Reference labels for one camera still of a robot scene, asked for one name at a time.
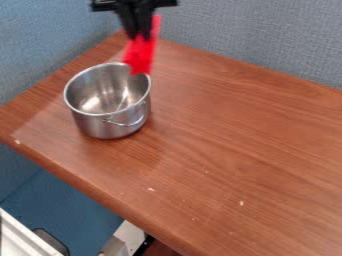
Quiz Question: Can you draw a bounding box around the red block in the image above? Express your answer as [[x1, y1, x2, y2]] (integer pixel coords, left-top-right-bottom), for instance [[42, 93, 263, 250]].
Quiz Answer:
[[122, 15, 162, 75]]

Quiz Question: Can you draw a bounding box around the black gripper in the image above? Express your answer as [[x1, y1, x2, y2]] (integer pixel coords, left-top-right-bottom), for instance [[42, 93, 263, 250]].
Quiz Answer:
[[90, 0, 178, 40]]

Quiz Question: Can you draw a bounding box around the white table leg bracket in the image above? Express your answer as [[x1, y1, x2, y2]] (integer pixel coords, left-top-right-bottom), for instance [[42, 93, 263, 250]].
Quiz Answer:
[[96, 220, 147, 256]]

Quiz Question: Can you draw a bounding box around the metal pot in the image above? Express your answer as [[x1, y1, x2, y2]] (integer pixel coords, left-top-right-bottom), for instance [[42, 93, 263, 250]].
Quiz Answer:
[[63, 62, 153, 139]]

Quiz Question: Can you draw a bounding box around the white furniture edge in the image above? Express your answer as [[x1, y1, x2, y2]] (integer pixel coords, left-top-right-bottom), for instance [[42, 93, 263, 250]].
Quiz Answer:
[[0, 208, 63, 256]]

